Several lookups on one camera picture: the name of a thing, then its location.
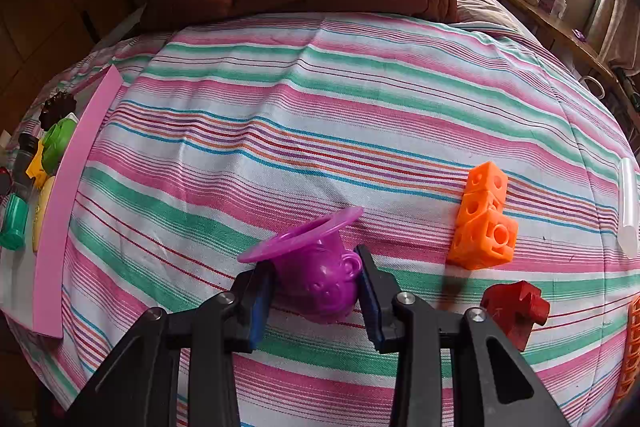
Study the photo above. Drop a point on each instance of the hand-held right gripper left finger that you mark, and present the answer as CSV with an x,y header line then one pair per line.
x,y
260,302

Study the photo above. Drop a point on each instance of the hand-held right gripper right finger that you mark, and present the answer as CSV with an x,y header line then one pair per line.
x,y
372,302

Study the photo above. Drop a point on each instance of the purple toy cup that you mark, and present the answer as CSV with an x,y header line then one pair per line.
x,y
320,272

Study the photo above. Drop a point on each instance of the white tray with pink edge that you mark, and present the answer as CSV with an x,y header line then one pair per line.
x,y
75,167

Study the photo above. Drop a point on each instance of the green round toy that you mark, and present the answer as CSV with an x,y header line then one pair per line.
x,y
57,143

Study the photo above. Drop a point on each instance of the green plastic toy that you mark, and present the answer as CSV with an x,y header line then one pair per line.
x,y
12,222

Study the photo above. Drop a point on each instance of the yellow toy block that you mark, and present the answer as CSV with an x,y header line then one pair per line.
x,y
36,169

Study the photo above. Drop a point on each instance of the orange cube blocks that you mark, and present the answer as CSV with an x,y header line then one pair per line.
x,y
482,227

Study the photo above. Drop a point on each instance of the red toy block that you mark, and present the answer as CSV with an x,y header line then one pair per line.
x,y
515,312

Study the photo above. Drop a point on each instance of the striped blanket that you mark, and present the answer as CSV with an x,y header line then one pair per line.
x,y
320,117

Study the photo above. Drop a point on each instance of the pale yellow toy piece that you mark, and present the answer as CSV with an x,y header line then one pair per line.
x,y
42,212

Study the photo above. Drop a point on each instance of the orange lattice toy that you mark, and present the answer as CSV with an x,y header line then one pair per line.
x,y
631,347

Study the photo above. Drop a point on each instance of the translucent plastic tube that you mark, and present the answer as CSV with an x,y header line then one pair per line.
x,y
629,207

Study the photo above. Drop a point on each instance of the grey and black plastic cylinder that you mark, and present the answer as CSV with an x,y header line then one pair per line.
x,y
25,162

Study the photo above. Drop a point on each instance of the dark brown spiky toy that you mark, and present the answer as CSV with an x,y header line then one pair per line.
x,y
57,107

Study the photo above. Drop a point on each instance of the white pillow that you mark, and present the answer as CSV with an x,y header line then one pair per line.
x,y
480,4

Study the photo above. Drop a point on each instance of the wooden bedside desk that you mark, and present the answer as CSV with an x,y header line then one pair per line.
x,y
565,37

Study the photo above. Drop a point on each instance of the pink curtain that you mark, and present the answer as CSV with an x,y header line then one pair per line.
x,y
617,22

